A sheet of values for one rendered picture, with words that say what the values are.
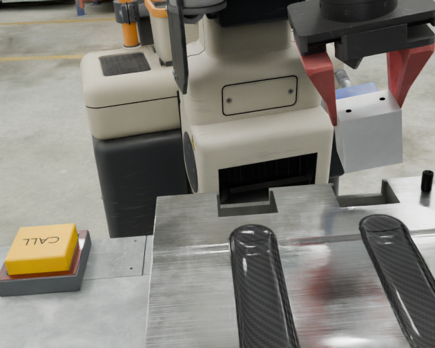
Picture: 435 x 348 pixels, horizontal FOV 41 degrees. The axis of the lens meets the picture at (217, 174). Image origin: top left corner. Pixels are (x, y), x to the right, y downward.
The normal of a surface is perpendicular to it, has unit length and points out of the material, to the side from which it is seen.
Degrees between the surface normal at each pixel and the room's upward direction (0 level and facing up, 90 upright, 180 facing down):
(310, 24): 11
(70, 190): 0
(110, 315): 0
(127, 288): 0
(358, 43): 98
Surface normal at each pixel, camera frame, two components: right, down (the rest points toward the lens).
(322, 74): 0.11, 0.84
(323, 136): 0.25, 0.57
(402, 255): -0.26, -0.82
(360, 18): -0.08, 0.61
